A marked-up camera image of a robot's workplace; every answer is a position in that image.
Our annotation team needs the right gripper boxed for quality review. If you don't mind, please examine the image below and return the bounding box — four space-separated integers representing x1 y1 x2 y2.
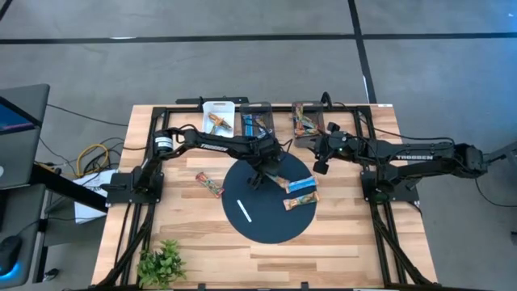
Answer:
309 122 349 162

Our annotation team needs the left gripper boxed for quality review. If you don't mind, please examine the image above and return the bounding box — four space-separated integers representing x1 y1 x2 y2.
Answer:
248 136 286 191

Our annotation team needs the green tan Chewy granola bar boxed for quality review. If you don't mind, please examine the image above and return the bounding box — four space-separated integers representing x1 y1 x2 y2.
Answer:
265 172 291 190

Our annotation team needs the clear grey plastic bin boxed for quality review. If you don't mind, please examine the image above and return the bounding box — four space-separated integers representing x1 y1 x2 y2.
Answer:
238 101 276 141
291 100 326 149

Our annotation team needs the white paper strip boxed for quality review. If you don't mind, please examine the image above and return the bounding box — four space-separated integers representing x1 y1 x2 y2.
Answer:
236 199 254 224

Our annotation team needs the round dark blue placemat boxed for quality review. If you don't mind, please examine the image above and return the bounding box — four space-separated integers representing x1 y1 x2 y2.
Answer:
221 151 318 245

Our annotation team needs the white plastic bin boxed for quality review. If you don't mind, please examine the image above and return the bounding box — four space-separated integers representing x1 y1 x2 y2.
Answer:
201 100 237 139

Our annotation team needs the black mounting bar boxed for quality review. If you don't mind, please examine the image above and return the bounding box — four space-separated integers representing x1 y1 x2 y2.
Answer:
175 95 250 106

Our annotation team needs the small green artificial plant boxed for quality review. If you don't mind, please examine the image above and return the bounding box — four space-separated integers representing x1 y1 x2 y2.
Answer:
136 239 188 290

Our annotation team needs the white paper sheet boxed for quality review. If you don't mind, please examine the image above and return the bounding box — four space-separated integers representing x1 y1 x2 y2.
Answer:
74 168 120 224

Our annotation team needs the grey laptop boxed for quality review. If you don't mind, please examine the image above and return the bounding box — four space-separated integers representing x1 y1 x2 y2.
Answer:
0 83 51 191

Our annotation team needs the grey side desk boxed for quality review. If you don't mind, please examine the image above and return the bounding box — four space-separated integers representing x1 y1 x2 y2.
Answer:
0 161 110 290

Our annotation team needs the black computer mouse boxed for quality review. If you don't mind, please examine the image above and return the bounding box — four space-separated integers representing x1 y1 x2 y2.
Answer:
0 235 23 276

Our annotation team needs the black cable loop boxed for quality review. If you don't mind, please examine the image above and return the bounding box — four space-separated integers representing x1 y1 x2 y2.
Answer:
320 91 336 110

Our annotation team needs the black aluminium table frame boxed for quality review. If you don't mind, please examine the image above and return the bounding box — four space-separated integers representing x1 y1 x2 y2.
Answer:
90 103 439 291

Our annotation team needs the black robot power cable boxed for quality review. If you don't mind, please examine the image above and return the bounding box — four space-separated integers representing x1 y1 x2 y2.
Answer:
473 175 517 209

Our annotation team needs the yellow cable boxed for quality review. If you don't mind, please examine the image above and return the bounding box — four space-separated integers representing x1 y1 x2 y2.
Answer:
75 143 111 177

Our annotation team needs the thin black floor cable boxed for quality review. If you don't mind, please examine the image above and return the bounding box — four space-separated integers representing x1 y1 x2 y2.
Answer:
45 103 130 129

